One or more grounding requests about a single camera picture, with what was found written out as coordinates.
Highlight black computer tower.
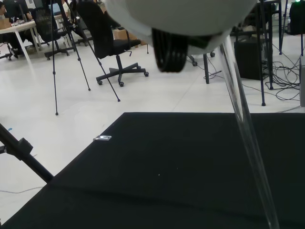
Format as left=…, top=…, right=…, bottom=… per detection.
left=234, top=39, right=269, bottom=81

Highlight black high-back office chair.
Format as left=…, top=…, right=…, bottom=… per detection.
left=76, top=0, right=150, bottom=88

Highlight black mesh office chair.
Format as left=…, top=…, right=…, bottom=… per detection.
left=33, top=7, right=77, bottom=60

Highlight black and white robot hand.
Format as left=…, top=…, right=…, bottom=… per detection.
left=104, top=0, right=258, bottom=73

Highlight black floor cables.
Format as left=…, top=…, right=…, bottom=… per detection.
left=264, top=61, right=302, bottom=101

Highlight white desk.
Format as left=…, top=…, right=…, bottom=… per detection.
left=0, top=20, right=43, bottom=63

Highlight cardboard box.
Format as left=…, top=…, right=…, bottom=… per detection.
left=112, top=28, right=143, bottom=50

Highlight thick black tripod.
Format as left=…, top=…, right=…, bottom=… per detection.
left=0, top=123, right=54, bottom=184

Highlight person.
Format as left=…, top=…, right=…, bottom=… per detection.
left=0, top=4, right=27, bottom=59

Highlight black bench cloth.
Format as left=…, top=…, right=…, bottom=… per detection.
left=0, top=112, right=305, bottom=229

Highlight black pack with green light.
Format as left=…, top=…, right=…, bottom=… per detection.
left=289, top=0, right=305, bottom=36

